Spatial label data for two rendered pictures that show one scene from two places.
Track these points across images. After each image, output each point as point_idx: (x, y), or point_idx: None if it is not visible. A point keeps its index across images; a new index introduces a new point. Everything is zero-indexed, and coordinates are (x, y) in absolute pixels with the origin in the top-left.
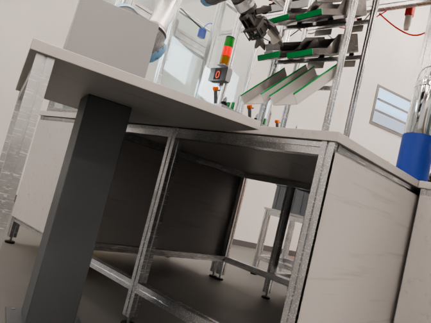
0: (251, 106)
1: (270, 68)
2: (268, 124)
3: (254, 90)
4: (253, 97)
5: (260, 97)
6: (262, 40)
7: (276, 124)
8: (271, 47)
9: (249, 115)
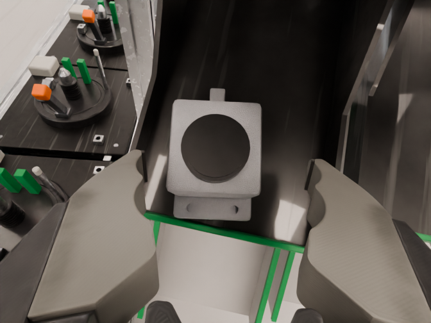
0: (47, 91)
1: (143, 101)
2: (106, 82)
3: (156, 249)
4: (160, 252)
5: (194, 262)
6: (139, 201)
7: (92, 24)
8: (233, 197)
9: (58, 107)
